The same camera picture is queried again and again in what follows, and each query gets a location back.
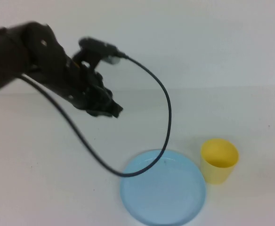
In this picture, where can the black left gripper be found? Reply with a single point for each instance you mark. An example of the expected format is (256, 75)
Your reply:
(88, 94)

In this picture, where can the light blue round plate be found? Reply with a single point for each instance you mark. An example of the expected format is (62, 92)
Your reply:
(165, 197)

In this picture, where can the yellow plastic cup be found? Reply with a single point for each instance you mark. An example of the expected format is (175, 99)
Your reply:
(212, 175)

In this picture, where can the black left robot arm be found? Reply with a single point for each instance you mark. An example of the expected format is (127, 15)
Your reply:
(12, 54)

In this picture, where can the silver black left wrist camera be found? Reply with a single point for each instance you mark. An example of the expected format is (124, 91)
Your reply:
(95, 44)

